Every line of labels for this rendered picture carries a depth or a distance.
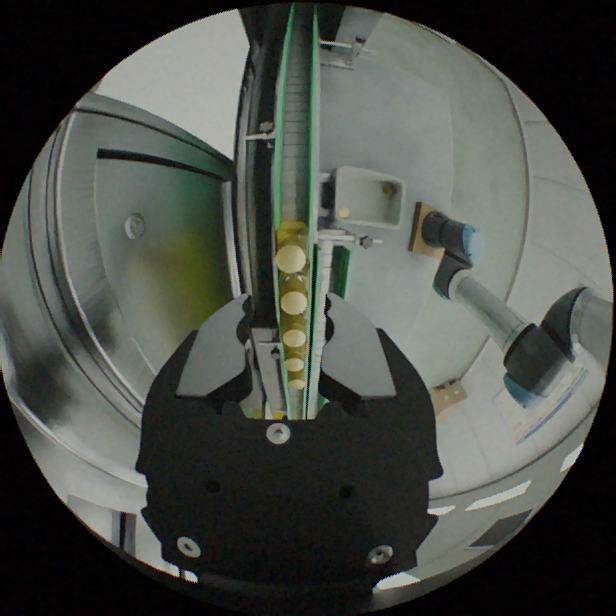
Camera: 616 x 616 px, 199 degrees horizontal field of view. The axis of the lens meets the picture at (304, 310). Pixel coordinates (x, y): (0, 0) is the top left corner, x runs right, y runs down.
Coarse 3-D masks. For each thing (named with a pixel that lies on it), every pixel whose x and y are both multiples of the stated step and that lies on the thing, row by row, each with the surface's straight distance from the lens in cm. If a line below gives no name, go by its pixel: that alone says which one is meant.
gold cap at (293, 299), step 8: (288, 280) 25; (296, 280) 25; (288, 288) 23; (296, 288) 23; (304, 288) 25; (288, 296) 22; (296, 296) 22; (304, 296) 22; (288, 304) 23; (296, 304) 23; (304, 304) 23; (288, 312) 23; (296, 312) 23
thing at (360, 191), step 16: (336, 176) 54; (352, 176) 62; (368, 176) 60; (384, 176) 59; (336, 192) 53; (352, 192) 62; (368, 192) 64; (400, 192) 63; (336, 208) 53; (352, 208) 62; (368, 208) 64; (384, 208) 66; (400, 208) 62; (368, 224) 56; (384, 224) 59; (400, 224) 61
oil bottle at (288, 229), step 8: (288, 224) 36; (296, 224) 35; (304, 224) 37; (280, 232) 28; (288, 232) 27; (296, 232) 27; (304, 232) 28; (280, 240) 27; (304, 240) 27; (304, 248) 28
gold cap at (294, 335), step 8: (288, 320) 27; (296, 320) 27; (304, 320) 29; (288, 328) 26; (296, 328) 25; (304, 328) 27; (288, 336) 26; (296, 336) 26; (304, 336) 26; (288, 344) 27; (296, 344) 27
